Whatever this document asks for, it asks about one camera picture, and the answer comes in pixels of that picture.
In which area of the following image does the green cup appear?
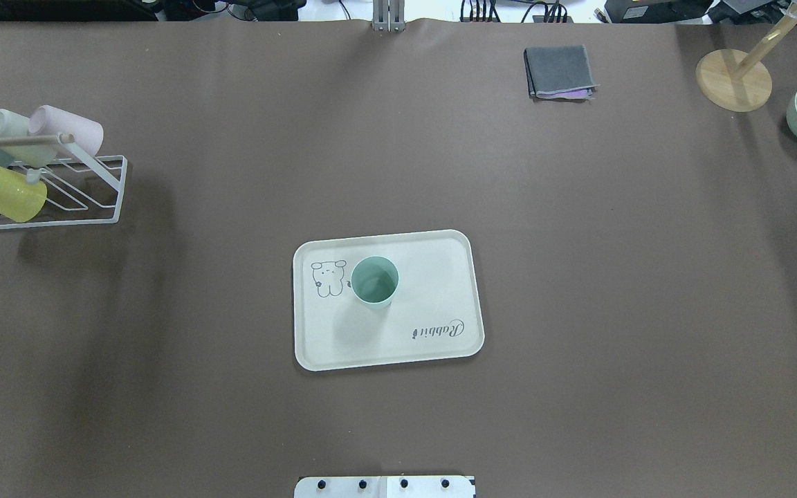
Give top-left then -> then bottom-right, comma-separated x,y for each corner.
350,256 -> 401,309

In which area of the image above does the yellow cup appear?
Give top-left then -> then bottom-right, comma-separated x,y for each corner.
0,166 -> 48,223

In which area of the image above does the cream white cup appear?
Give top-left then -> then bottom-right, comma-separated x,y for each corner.
0,109 -> 57,167

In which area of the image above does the pink cup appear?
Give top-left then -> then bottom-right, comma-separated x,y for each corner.
28,105 -> 104,156

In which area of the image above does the white wire cup rack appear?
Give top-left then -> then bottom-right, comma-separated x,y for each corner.
0,133 -> 129,231

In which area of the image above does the wooden cup tree stand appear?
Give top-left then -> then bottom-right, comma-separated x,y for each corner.
695,1 -> 797,113

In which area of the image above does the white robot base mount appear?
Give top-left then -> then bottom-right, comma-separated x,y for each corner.
293,474 -> 477,497

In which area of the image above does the aluminium frame post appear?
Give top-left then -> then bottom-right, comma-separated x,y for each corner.
372,0 -> 407,33

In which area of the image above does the grey folded cloth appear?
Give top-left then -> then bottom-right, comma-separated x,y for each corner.
523,45 -> 597,101

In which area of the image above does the cream rabbit tray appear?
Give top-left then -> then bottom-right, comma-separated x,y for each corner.
292,229 -> 485,371

